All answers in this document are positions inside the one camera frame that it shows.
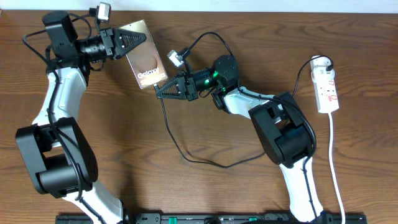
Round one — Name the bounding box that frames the black USB charging cable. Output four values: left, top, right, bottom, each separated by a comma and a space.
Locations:
153, 55, 335, 169

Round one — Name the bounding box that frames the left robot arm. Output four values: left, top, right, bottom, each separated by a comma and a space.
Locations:
16, 11, 147, 223

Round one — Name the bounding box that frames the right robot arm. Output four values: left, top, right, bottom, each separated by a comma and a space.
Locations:
155, 55, 323, 222

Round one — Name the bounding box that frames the white power strip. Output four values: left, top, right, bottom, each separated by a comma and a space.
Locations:
310, 55, 339, 114

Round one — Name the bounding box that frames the white power strip cord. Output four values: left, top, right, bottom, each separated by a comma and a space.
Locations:
327, 112, 346, 224

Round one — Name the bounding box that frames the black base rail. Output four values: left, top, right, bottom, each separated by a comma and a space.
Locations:
55, 213, 368, 224

